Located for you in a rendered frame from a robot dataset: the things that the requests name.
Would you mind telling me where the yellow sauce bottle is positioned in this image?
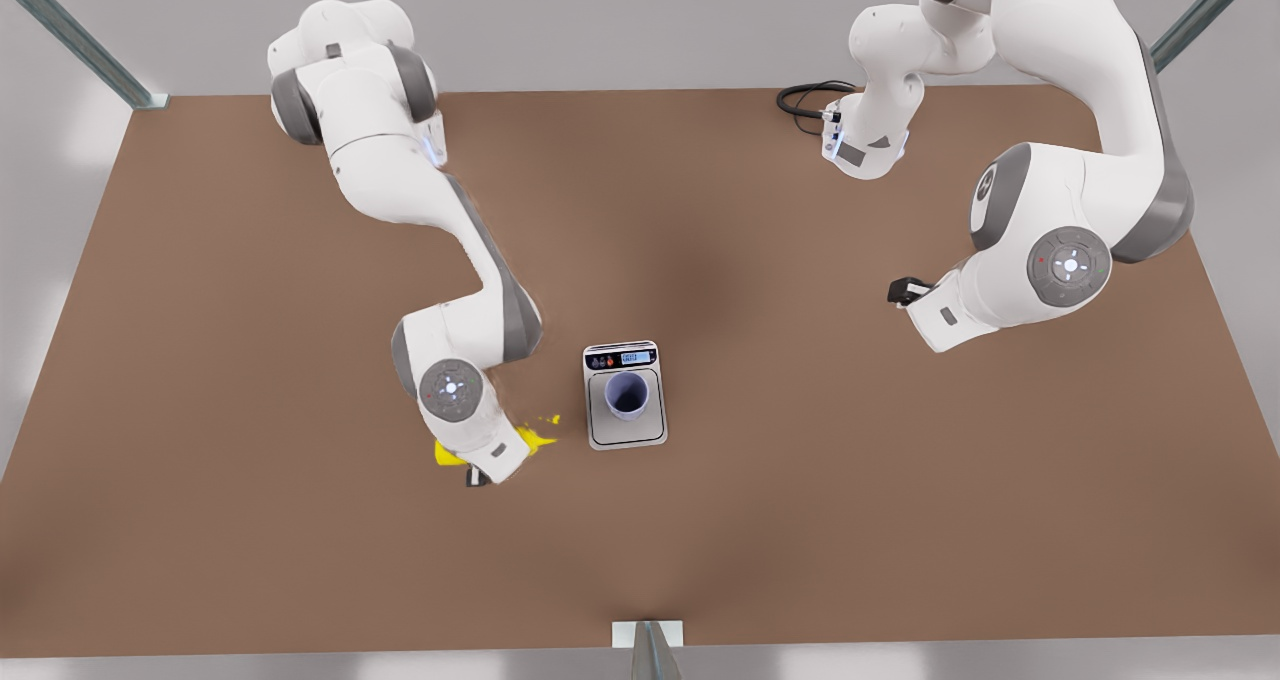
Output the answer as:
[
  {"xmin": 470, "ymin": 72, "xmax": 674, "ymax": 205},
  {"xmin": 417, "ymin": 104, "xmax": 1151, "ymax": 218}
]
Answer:
[{"xmin": 433, "ymin": 415, "xmax": 562, "ymax": 468}]

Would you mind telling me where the pale lavender cup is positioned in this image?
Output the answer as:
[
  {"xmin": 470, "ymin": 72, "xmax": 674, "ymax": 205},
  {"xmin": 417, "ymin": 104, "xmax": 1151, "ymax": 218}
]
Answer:
[{"xmin": 604, "ymin": 371, "xmax": 653, "ymax": 422}]

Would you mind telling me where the silver digital kitchen scale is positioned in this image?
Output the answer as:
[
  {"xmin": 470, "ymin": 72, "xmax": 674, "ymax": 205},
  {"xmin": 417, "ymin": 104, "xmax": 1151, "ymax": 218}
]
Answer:
[{"xmin": 583, "ymin": 340, "xmax": 669, "ymax": 452}]

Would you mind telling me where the black cable loop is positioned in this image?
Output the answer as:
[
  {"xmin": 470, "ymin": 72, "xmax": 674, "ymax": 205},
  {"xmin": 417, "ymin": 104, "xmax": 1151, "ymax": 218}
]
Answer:
[{"xmin": 777, "ymin": 80, "xmax": 861, "ymax": 135}]

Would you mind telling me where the silver frame post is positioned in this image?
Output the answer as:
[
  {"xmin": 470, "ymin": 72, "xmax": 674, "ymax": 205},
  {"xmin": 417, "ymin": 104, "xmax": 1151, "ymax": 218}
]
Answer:
[
  {"xmin": 0, "ymin": 0, "xmax": 170, "ymax": 111},
  {"xmin": 1150, "ymin": 0, "xmax": 1276, "ymax": 73},
  {"xmin": 612, "ymin": 620, "xmax": 685, "ymax": 680}
]

